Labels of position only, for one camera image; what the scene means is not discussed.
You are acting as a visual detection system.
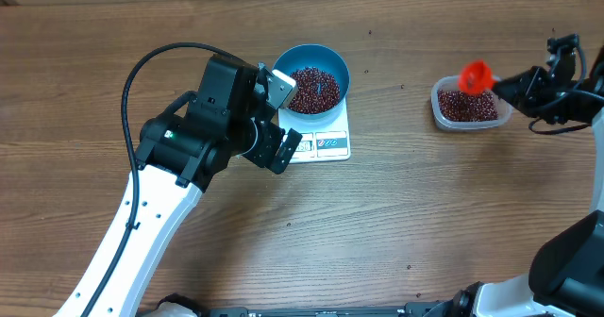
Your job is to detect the red beans in bowl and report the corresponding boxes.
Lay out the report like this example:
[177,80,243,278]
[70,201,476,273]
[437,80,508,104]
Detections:
[289,67,341,114]

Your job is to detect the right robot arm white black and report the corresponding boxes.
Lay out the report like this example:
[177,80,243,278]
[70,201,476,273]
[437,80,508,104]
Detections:
[451,37,603,316]

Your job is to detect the clear plastic container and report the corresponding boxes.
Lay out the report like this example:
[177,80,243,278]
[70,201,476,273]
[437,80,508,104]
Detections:
[431,75,513,132]

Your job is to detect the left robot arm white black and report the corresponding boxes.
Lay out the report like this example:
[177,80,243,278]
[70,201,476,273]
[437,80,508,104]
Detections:
[58,54,301,316]

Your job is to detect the red beans in container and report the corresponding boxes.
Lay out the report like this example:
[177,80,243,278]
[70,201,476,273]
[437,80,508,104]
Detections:
[437,90,498,122]

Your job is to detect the blue bowl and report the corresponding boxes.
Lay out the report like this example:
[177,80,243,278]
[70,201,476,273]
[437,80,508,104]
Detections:
[274,43,351,104]

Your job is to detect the white kitchen scale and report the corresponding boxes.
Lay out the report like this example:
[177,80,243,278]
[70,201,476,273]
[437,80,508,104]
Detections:
[278,99,351,164]

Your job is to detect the red scoop blue handle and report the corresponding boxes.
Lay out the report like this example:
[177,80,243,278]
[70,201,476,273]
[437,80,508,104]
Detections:
[458,59,495,96]

